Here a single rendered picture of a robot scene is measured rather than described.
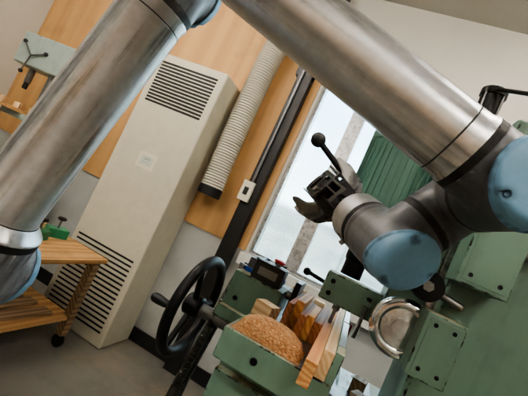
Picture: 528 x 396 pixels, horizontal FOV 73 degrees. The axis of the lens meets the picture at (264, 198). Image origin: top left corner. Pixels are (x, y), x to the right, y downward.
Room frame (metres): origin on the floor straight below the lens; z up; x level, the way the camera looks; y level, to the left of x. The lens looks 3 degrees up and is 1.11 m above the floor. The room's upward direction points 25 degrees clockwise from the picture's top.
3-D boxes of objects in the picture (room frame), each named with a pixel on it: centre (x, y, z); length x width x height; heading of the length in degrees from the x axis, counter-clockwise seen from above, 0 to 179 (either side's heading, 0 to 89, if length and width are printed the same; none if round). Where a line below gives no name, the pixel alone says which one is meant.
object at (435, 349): (0.68, -0.40, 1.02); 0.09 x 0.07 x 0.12; 163
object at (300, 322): (0.88, -0.22, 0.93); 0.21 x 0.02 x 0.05; 163
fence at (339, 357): (0.89, -0.32, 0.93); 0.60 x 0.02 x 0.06; 163
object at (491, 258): (0.67, -0.43, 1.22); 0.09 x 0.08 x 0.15; 73
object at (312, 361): (0.80, -0.25, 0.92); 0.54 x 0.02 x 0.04; 163
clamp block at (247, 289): (0.95, -0.10, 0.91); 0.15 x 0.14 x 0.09; 163
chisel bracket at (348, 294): (0.87, -0.29, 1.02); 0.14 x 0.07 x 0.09; 73
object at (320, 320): (0.90, -0.26, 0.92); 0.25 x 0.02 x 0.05; 163
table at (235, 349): (0.93, -0.18, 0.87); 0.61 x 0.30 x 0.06; 163
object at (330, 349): (0.89, -0.30, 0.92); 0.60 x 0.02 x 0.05; 163
